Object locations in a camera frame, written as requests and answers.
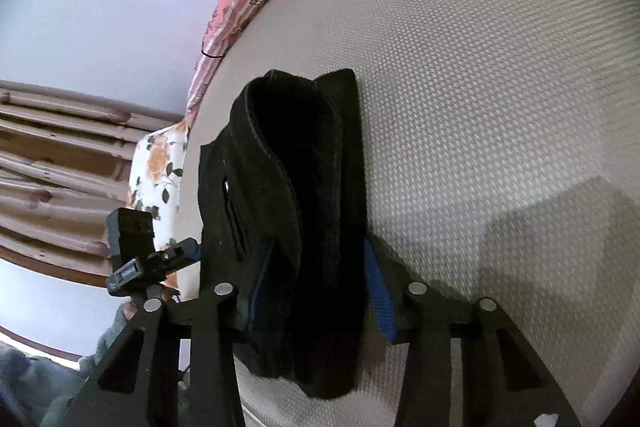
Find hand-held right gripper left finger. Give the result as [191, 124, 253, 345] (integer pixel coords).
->
[60, 249, 276, 427]

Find person's green clothing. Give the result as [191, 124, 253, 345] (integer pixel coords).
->
[0, 339, 192, 427]

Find person's left hand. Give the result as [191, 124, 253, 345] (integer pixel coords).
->
[124, 284, 180, 319]

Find black pants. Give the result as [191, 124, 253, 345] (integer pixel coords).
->
[197, 68, 375, 400]

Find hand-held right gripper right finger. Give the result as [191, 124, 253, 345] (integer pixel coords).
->
[364, 237, 582, 427]

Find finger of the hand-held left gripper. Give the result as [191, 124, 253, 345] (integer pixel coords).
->
[161, 237, 204, 274]

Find person's left forearm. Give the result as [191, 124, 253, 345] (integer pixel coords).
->
[77, 304, 147, 379]

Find brown striped curtain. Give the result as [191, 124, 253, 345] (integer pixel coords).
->
[0, 79, 182, 285]

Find beige woven mat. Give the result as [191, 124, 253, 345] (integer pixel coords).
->
[179, 0, 637, 427]

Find white floral cloth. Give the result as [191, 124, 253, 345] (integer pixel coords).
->
[125, 122, 202, 304]

